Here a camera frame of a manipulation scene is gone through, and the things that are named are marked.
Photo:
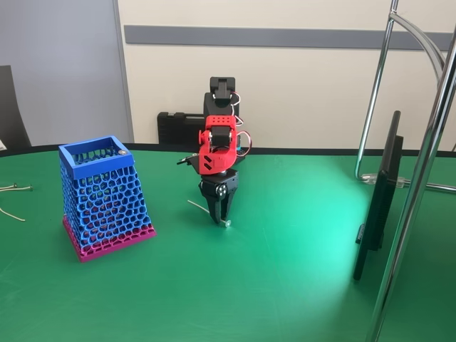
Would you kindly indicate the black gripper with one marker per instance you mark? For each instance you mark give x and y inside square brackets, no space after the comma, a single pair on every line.
[225,183]

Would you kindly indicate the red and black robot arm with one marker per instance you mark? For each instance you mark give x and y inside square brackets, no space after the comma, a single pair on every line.
[217,160]

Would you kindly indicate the blue and pink mesh basket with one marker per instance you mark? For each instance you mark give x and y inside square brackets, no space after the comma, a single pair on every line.
[107,199]

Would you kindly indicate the green cloth with black rim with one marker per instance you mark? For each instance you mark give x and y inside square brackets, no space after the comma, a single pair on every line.
[249,285]

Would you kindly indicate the black plastic tool case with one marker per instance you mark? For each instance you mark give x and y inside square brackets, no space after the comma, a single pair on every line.
[178,128]

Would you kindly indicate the black monitor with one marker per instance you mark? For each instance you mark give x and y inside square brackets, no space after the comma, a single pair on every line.
[381,199]

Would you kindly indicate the chrome tube stand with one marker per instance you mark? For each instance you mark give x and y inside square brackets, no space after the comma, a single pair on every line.
[415,185]

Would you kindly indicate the grey wall rail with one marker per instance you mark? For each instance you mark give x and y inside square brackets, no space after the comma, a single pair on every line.
[249,37]

